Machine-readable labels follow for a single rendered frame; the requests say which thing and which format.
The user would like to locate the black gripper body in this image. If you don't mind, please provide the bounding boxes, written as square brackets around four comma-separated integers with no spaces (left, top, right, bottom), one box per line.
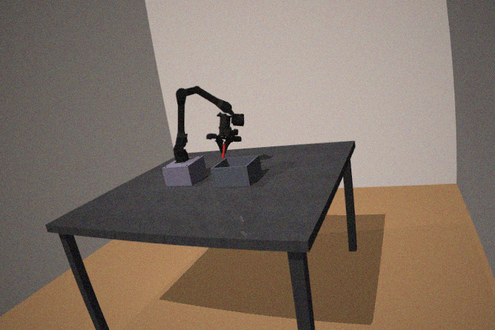
[206,124,241,142]

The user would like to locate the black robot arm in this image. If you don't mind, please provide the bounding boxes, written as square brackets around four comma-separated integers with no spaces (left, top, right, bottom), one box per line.
[173,86,244,164]

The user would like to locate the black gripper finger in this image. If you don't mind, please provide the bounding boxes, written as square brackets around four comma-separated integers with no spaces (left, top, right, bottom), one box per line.
[224,141,233,154]
[215,140,223,153]

